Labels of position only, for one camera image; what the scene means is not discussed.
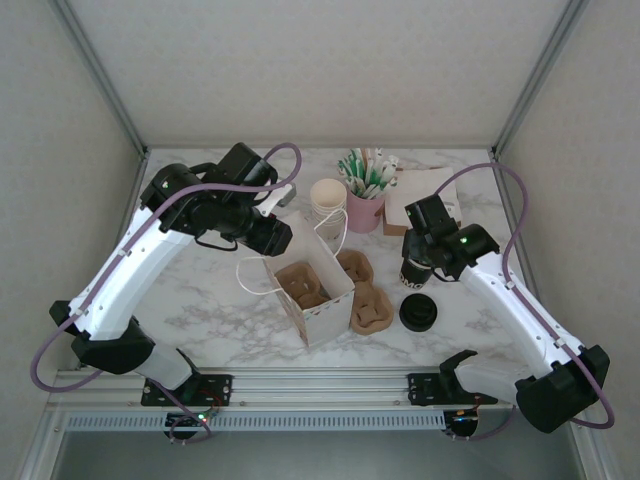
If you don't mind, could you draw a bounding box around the white paper napkin stack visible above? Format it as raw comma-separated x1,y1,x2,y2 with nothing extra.
384,166,464,225

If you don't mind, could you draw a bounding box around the brown cardboard napkin tray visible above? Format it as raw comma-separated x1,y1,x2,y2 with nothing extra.
382,167,464,238

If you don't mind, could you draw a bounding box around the aluminium frame leg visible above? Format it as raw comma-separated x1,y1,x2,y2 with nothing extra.
14,407,69,480
567,429,614,480

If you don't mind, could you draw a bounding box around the white patterned paper gift bag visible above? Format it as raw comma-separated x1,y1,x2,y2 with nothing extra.
235,208,358,349

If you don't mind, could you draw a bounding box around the pink straw holder cup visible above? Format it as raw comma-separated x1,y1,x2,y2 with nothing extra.
346,189,387,234

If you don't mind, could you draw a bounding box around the aluminium table side rail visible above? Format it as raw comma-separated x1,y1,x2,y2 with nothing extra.
489,149,551,321
112,149,150,251

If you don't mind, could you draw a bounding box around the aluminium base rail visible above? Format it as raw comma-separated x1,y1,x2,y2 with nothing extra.
49,366,592,410

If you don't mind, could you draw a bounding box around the brown cardboard cup carrier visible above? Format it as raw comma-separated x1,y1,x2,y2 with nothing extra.
335,249,395,335
273,259,332,310

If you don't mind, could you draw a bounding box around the grey slotted cable duct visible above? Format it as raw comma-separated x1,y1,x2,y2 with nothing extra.
67,412,447,431

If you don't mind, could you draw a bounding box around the dark takeout coffee cup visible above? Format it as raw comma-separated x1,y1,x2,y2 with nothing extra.
398,253,434,293

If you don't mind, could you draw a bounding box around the aluminium frame post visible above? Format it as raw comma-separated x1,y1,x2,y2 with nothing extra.
52,0,151,157
490,0,590,159

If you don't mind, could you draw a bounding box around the green striped wrapped straw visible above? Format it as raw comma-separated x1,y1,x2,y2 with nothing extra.
349,148,366,195
337,158,362,195

